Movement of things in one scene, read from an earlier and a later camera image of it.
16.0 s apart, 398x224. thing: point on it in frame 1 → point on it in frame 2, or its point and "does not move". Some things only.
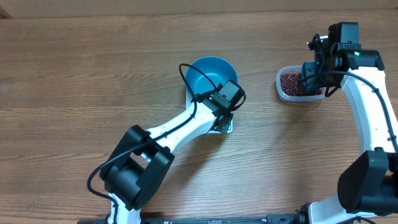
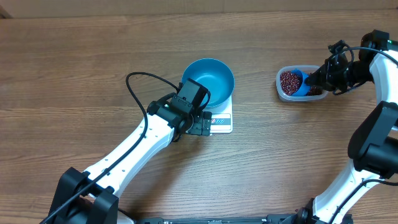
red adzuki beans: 291,84 does not move
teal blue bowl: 217,70 does not move
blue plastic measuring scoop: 308,76 → 304,88
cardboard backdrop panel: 37,8 does not move
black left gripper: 224,124 → 200,125
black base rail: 298,218 does not move
